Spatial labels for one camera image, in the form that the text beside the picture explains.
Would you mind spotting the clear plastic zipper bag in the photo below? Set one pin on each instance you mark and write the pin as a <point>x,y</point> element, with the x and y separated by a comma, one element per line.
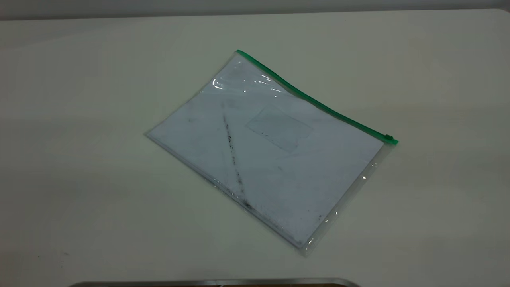
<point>279,167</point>

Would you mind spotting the green zipper slider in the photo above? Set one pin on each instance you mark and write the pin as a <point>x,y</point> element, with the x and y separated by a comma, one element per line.
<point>389,138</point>

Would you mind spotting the silver metal rim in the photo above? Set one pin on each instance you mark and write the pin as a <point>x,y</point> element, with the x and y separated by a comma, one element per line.
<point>199,283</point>

